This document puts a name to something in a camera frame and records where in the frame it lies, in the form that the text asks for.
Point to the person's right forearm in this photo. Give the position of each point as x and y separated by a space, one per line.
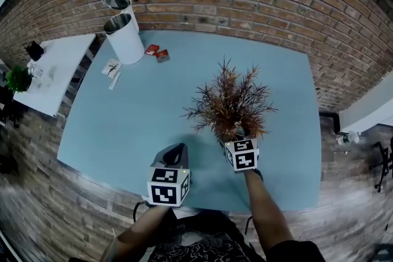
264 208

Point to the black patterned clothing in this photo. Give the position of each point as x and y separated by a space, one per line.
208 251

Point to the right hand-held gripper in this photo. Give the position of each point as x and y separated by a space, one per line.
244 156

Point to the white side table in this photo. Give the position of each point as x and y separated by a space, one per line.
61 64

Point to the red packet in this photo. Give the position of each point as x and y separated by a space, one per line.
151 49
162 56

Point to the white narrow sachet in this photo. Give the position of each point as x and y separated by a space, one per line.
114 81

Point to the black jug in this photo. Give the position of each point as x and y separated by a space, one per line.
34 50

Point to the black office chair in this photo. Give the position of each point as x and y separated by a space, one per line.
382 162
6 107

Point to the light blue table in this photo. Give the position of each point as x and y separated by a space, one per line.
138 132

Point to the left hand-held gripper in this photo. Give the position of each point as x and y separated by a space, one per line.
164 187

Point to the white bin with open lid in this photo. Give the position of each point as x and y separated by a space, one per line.
126 43

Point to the brown plant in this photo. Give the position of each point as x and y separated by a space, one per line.
230 101

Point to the green potted plant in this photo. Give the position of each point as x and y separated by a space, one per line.
18 79

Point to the person's left forearm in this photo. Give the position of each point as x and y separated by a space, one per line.
144 230

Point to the clear plastic bottle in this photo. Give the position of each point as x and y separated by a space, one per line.
38 72

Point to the white printed paper packet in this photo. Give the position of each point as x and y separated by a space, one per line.
111 67

